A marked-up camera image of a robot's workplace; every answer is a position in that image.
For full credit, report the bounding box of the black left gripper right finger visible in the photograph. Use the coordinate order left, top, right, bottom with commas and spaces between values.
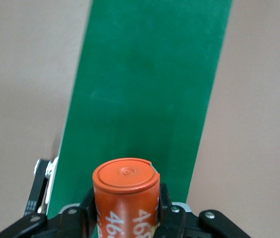
152, 183, 254, 238

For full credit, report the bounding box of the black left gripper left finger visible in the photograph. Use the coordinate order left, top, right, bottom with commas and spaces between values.
0, 184, 98, 238

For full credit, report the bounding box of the orange cylinder with white print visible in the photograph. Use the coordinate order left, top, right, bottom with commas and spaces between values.
92, 157, 161, 238

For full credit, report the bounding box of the green conveyor belt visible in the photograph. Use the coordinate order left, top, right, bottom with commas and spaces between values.
24, 0, 234, 238

